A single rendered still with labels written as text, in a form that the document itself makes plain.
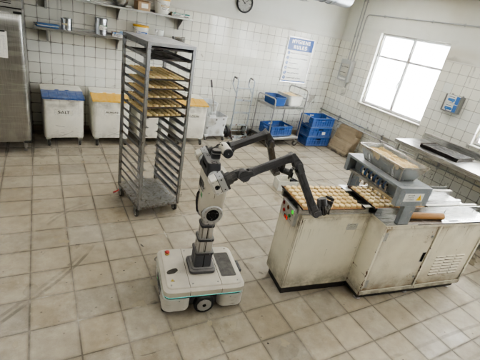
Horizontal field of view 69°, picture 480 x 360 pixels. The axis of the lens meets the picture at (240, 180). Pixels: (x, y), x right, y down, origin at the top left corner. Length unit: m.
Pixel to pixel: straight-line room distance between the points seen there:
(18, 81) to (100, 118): 1.15
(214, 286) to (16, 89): 3.61
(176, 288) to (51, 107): 3.57
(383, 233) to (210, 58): 4.58
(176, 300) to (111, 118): 3.53
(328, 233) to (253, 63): 4.60
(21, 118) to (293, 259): 3.90
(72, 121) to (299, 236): 3.87
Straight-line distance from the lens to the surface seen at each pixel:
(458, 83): 6.42
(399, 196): 2.99
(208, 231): 2.71
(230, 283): 2.86
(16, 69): 5.20
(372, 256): 3.25
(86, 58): 6.11
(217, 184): 2.26
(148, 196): 4.08
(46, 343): 2.84
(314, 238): 3.00
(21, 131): 5.41
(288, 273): 3.13
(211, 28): 6.54
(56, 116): 5.61
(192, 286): 2.78
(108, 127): 5.72
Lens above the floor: 2.14
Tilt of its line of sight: 25 degrees down
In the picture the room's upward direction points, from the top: 11 degrees clockwise
